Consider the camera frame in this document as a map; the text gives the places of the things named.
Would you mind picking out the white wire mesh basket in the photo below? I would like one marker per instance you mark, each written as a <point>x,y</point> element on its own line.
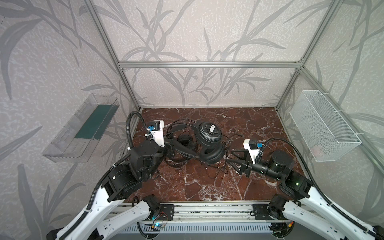
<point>321,124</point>

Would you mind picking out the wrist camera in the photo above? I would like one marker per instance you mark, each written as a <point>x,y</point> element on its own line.
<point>155,132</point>
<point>254,148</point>

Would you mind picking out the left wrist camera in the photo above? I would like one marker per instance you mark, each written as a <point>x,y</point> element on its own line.
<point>155,132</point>

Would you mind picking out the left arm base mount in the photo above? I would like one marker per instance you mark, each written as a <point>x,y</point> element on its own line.
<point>166,213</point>

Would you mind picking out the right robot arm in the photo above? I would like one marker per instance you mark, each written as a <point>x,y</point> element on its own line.
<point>301,200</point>

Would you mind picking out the black headphones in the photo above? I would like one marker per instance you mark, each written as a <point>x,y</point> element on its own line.
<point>180,150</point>
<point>213,145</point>

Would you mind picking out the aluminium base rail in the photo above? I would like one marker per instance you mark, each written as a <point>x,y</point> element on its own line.
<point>210,211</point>

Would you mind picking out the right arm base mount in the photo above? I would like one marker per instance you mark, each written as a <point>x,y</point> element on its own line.
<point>264,212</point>

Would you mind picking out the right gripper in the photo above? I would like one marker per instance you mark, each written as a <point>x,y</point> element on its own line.
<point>247,166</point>

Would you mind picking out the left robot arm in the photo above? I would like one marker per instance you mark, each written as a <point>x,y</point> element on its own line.
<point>120,181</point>

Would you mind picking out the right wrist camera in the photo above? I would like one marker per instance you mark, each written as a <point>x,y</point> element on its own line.
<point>254,148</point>

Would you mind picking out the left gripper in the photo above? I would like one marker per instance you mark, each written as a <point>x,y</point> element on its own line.
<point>167,144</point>

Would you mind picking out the clear plastic wall bin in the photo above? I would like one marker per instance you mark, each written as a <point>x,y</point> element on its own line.
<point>79,138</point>

